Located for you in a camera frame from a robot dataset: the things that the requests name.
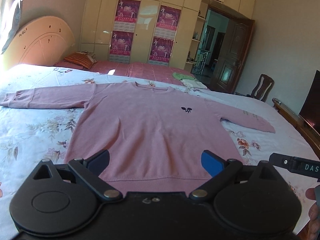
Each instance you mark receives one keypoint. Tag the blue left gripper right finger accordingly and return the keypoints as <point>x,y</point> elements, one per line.
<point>212,163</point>

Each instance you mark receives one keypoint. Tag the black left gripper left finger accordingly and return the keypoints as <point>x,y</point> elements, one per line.
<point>98,162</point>

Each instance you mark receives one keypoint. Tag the pink sweater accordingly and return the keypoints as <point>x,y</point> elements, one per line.
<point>155,136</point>

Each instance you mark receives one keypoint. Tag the person's right hand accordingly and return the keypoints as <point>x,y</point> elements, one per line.
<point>313,215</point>

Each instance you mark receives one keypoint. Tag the brown wooden tv cabinet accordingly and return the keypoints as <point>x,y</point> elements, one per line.
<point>305,130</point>

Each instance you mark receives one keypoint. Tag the black television screen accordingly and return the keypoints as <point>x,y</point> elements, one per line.
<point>310,111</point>

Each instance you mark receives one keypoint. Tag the white floral bed sheet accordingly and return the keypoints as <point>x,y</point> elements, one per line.
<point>30,135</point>

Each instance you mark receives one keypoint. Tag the white folded cloth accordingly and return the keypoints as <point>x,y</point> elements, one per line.
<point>193,84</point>

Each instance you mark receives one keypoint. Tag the dark wooden chair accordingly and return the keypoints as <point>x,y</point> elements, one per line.
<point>262,89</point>

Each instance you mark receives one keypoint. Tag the green folded cloth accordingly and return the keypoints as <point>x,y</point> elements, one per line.
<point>180,77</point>

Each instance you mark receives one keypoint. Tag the pink checked bed cover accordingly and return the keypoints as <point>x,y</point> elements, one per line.
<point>137,69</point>

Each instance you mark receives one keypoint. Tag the orange striped pillow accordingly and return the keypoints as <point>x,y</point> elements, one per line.
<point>80,59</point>

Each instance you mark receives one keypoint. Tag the lower left magenta poster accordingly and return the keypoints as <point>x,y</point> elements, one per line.
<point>120,49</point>

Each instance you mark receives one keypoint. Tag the magenta poster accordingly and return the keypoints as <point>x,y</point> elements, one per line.
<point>167,22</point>
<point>120,49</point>
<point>160,51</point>
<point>126,15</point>

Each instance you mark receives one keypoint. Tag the lower right magenta poster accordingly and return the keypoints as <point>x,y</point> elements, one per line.
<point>160,51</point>

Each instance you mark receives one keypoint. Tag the cream curved headboard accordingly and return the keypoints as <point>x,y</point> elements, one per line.
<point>43,41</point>

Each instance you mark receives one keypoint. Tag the dark brown wooden door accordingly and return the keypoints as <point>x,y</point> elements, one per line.
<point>230,63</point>

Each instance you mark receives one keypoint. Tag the cream wardrobe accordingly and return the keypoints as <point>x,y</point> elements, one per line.
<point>99,16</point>

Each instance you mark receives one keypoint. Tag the upper right magenta poster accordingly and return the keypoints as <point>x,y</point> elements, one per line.
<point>167,22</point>

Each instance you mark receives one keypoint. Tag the upper left magenta poster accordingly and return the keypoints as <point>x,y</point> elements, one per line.
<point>126,15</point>

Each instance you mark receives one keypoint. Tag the grey window curtain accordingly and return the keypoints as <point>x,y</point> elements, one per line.
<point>11,11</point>

